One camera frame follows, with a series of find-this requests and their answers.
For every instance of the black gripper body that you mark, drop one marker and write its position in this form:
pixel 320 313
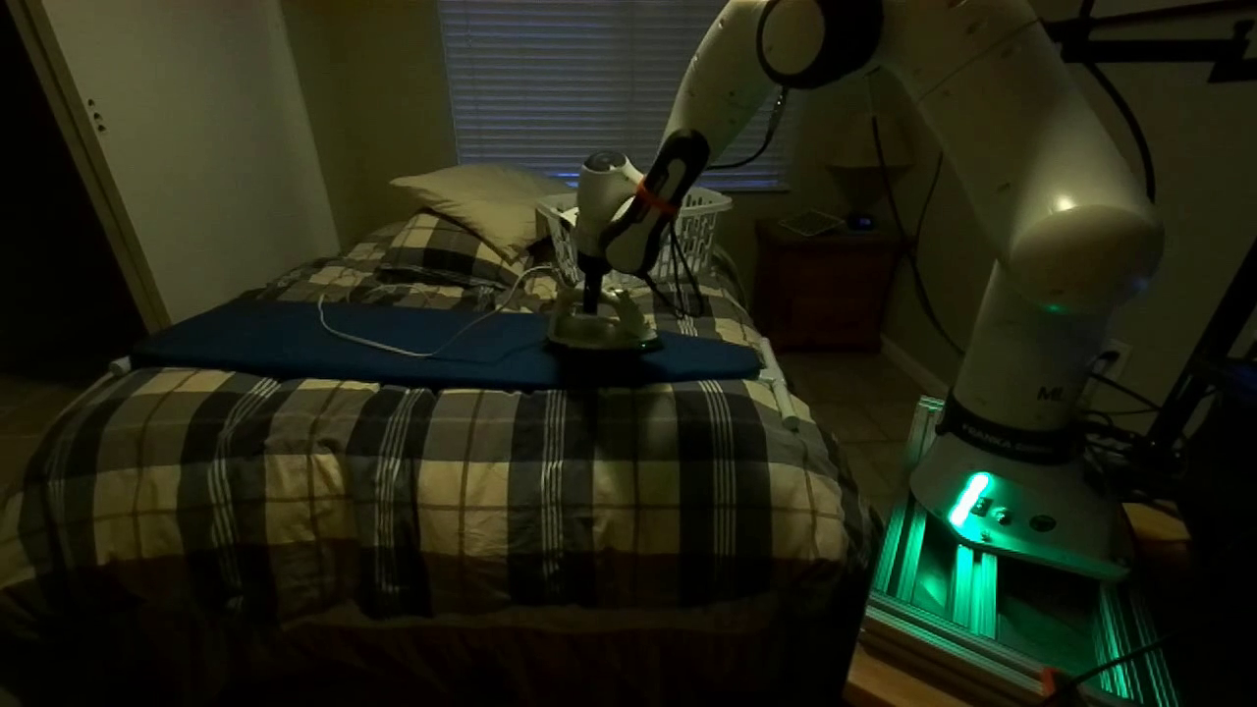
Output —
pixel 593 279

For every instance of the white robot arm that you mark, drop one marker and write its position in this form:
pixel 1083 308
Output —
pixel 1069 230

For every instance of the white laundry basket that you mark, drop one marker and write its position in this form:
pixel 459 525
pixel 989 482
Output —
pixel 685 250

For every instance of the beige pillow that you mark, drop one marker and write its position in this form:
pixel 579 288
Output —
pixel 494 203

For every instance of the window blinds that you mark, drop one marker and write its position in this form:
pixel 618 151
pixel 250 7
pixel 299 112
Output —
pixel 540 84

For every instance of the wooden nightstand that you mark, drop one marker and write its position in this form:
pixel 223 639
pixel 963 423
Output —
pixel 823 292

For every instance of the plaid bed comforter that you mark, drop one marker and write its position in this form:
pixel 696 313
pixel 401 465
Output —
pixel 283 498

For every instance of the blue ironing mat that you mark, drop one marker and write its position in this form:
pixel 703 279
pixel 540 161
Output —
pixel 426 346

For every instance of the white door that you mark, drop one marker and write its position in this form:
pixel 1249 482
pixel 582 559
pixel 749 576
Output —
pixel 193 143

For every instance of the robot base mount green lit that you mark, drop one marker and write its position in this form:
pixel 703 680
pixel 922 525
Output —
pixel 1006 576

